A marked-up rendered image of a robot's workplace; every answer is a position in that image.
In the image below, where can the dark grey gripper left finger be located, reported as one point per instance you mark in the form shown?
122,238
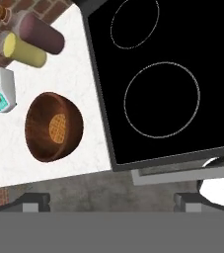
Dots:
34,201

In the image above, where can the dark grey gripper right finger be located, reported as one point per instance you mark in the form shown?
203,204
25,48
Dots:
189,200

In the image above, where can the brown wooden bowl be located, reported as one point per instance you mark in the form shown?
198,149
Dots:
37,131

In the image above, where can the golden round waffle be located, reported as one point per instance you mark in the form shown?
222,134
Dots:
58,128

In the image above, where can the white and black round object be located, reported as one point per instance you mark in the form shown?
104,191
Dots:
217,191

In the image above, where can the white kitchen timer teal screen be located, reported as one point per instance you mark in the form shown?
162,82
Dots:
5,87

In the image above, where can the black glass hob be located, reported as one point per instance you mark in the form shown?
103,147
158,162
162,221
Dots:
169,82

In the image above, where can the yellow cylinder container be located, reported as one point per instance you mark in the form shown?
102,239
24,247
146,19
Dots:
24,52

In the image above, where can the maroon cylinder container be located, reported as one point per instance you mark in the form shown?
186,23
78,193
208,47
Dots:
42,34

